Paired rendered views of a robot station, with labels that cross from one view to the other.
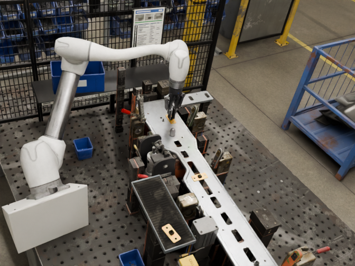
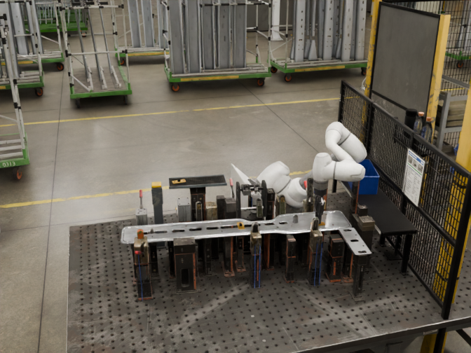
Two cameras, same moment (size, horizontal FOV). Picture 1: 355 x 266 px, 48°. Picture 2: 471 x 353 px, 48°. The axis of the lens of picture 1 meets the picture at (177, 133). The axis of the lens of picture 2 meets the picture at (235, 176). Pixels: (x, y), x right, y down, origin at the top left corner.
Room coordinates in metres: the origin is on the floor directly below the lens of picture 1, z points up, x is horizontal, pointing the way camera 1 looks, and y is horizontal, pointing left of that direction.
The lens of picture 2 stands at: (2.49, -2.71, 2.59)
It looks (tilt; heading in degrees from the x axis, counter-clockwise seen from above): 24 degrees down; 114
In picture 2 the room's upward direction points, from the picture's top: straight up
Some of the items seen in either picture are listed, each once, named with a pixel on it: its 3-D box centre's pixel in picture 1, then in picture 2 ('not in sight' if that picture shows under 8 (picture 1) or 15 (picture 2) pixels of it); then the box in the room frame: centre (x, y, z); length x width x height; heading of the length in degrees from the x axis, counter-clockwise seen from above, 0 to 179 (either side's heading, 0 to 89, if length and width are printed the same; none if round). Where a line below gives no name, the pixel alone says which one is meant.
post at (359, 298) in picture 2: (202, 113); (359, 274); (2.13, -0.14, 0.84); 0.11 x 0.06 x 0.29; 122
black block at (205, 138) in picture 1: (198, 155); (290, 259); (1.72, -0.15, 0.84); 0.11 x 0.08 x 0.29; 122
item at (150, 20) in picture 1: (147, 28); (414, 177); (2.31, 0.31, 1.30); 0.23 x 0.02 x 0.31; 122
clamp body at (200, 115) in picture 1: (194, 136); (314, 257); (1.85, -0.11, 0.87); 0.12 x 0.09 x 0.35; 122
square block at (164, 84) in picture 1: (162, 105); (364, 244); (2.09, 0.13, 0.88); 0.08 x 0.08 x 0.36; 32
